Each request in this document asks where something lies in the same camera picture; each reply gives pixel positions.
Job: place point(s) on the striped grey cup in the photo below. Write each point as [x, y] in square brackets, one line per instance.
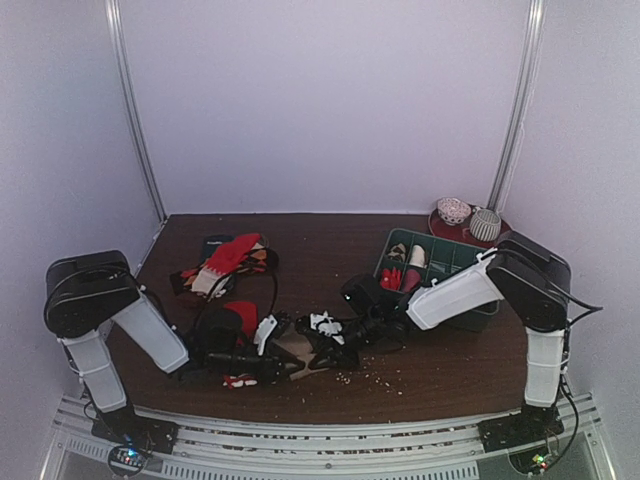
[485, 225]

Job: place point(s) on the front aluminium rail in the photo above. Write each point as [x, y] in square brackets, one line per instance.
[210, 448]

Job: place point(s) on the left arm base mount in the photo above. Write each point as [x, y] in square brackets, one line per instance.
[143, 433]

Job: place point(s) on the dark blue sock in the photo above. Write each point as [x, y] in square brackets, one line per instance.
[211, 244]

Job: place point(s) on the circuit board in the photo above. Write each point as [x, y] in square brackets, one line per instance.
[123, 460]
[532, 462]

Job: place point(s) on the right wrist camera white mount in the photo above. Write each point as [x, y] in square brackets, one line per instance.
[327, 326]

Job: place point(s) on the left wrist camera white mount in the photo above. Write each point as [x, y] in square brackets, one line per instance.
[263, 333]

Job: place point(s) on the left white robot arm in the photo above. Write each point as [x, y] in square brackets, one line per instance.
[85, 292]

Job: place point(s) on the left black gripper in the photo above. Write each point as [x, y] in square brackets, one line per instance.
[274, 358]

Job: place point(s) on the dark red plate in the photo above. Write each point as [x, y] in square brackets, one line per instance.
[459, 233]

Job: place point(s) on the green divided organizer tray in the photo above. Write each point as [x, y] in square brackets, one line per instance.
[445, 257]

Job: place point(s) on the tan ribbed sock pair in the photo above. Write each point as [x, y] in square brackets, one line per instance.
[298, 346]

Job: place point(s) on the left aluminium frame post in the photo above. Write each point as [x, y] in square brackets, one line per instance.
[117, 35]

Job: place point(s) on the red white sock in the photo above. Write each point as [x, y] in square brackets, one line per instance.
[217, 269]

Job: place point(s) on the aluminium frame post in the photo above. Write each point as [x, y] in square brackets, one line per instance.
[117, 35]
[524, 91]

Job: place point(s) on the right circuit board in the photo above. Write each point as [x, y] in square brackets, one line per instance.
[532, 462]

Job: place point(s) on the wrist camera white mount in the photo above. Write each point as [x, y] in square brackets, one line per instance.
[327, 326]
[263, 333]

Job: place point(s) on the rolled red sock in tray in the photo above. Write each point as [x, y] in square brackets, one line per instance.
[391, 279]

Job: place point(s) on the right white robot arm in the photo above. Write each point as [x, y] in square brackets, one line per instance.
[533, 281]

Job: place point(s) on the rolled patterned sock in tray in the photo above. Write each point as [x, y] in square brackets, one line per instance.
[398, 252]

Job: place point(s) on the argyle black orange sock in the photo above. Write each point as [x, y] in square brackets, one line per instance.
[260, 260]

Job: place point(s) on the red folded sock pair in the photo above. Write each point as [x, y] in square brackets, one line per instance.
[246, 312]

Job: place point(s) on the rolled maroon sock in tray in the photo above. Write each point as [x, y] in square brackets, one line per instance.
[413, 279]

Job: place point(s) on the right aluminium frame post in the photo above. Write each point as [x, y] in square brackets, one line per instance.
[524, 91]

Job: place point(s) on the left circuit board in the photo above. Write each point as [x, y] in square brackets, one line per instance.
[123, 460]

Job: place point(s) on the rolled cream sock in tray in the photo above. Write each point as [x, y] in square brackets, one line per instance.
[418, 256]

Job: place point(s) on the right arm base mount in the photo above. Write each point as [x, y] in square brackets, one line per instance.
[530, 425]

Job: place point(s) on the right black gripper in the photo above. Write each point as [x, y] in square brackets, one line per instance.
[347, 341]

